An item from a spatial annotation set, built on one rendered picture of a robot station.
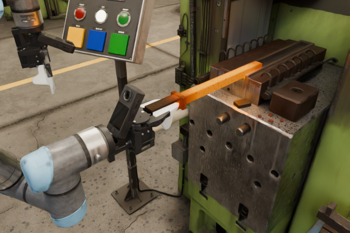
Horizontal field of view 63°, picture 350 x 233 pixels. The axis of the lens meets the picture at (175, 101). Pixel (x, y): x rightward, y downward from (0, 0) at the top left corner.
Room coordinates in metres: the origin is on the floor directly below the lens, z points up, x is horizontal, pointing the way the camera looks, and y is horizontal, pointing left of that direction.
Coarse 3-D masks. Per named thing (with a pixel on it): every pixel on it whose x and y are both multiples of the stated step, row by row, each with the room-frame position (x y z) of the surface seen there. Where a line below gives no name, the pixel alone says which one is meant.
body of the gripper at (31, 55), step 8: (16, 32) 0.79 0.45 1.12; (24, 32) 0.79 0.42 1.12; (32, 32) 0.80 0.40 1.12; (16, 40) 0.81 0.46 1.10; (24, 40) 0.80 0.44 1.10; (32, 40) 0.81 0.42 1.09; (24, 48) 0.80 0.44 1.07; (32, 48) 0.80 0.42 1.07; (40, 48) 0.81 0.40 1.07; (24, 56) 0.79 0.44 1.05; (32, 56) 0.79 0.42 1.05; (40, 56) 0.80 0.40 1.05; (48, 56) 0.81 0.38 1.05; (24, 64) 0.78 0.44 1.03; (32, 64) 0.79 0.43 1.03; (40, 64) 0.80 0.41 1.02
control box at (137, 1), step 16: (80, 0) 1.17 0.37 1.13; (96, 0) 1.14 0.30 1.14; (112, 0) 1.11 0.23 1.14; (128, 0) 1.09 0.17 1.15; (144, 0) 1.07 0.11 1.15; (112, 16) 1.08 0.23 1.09; (144, 16) 1.06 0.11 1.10; (64, 32) 1.13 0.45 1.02; (112, 32) 1.05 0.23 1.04; (128, 32) 1.03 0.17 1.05; (144, 32) 1.06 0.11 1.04; (80, 48) 1.07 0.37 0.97; (128, 48) 1.00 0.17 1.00; (144, 48) 1.05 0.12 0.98
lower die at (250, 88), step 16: (256, 48) 1.04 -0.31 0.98; (272, 48) 1.02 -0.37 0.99; (304, 48) 0.99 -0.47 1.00; (320, 48) 1.01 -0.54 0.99; (224, 64) 0.89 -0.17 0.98; (240, 64) 0.87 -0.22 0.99; (272, 64) 0.86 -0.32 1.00; (288, 64) 0.87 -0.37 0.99; (304, 64) 0.90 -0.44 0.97; (240, 80) 0.79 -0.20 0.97; (256, 80) 0.75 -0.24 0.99; (272, 80) 0.77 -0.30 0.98; (240, 96) 0.78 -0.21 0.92; (256, 96) 0.74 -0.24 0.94
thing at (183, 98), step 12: (228, 72) 0.77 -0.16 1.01; (240, 72) 0.77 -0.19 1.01; (204, 84) 0.69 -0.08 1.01; (216, 84) 0.70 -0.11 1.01; (228, 84) 0.73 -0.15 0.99; (168, 96) 0.61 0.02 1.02; (180, 96) 0.61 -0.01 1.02; (192, 96) 0.63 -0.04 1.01; (156, 108) 0.56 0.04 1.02; (180, 108) 0.61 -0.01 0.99
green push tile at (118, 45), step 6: (114, 36) 1.03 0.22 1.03; (120, 36) 1.02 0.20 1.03; (126, 36) 1.01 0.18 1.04; (114, 42) 1.02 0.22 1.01; (120, 42) 1.01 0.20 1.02; (126, 42) 1.00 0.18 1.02; (108, 48) 1.02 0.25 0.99; (114, 48) 1.01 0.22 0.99; (120, 48) 1.00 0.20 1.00; (126, 48) 0.99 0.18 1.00; (120, 54) 0.99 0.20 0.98
